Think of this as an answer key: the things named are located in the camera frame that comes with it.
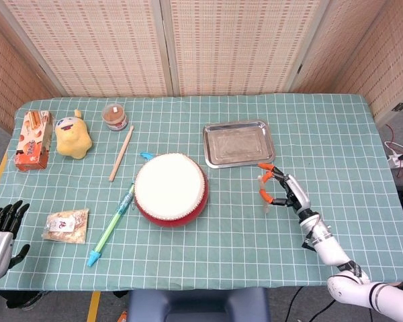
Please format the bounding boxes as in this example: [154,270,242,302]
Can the yellow plush toy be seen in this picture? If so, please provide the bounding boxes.
[54,109,93,160]

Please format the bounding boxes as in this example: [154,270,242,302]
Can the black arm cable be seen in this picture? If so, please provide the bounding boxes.
[301,227,316,251]

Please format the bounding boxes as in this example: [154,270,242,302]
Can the bamboo folding screen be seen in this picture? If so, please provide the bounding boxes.
[0,0,403,135]

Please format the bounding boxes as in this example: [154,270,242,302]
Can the blue padded seat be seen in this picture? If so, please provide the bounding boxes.
[126,287,271,322]

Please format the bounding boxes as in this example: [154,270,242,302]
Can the green grid table mat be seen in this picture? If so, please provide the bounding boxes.
[0,93,403,291]

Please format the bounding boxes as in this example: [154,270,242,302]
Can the clear jar brown contents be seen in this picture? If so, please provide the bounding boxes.
[101,103,128,132]

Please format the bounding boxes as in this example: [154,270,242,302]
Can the silver metal tray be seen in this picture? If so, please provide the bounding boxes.
[202,119,277,170]

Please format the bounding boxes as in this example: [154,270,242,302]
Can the red floor cable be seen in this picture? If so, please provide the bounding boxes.
[385,124,403,178]

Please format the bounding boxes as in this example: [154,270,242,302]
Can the orange biscuit box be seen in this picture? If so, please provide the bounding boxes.
[13,110,54,172]

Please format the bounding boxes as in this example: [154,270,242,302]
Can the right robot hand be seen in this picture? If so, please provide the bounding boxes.
[257,162,312,215]

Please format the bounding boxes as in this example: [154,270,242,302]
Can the red drum white skin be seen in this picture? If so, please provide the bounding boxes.
[133,152,210,229]

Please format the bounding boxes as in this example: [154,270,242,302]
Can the clear snack packet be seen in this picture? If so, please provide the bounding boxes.
[41,208,90,244]

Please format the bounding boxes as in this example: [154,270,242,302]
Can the white floor cable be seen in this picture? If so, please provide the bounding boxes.
[384,140,403,158]

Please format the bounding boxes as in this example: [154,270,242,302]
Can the green plastic tube toy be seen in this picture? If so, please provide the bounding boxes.
[87,182,136,268]

